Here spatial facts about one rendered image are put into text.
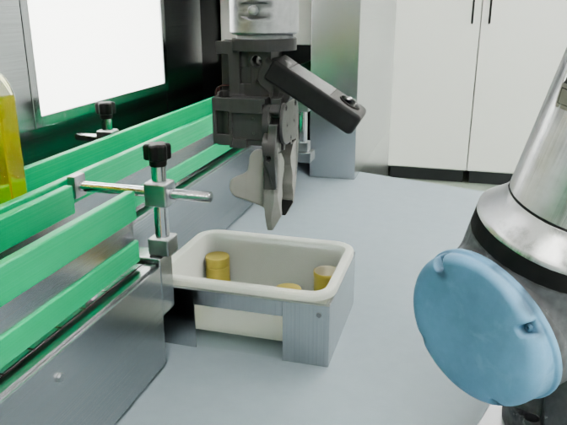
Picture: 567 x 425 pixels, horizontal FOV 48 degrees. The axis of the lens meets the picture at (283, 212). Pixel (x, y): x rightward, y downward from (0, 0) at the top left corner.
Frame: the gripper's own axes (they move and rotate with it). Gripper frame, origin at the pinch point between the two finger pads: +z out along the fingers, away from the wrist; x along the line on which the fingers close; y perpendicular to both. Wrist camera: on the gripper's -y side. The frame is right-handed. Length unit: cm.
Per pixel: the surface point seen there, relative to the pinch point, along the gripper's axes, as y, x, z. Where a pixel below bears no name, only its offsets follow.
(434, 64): -2, -350, 14
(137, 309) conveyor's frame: 11.2, 15.9, 6.4
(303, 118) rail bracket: 11, -55, -1
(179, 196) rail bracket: 9.0, 9.1, -4.0
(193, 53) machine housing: 41, -71, -13
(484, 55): -31, -350, 8
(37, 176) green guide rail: 29.8, 4.7, -3.6
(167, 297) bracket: 11.2, 9.2, 8.1
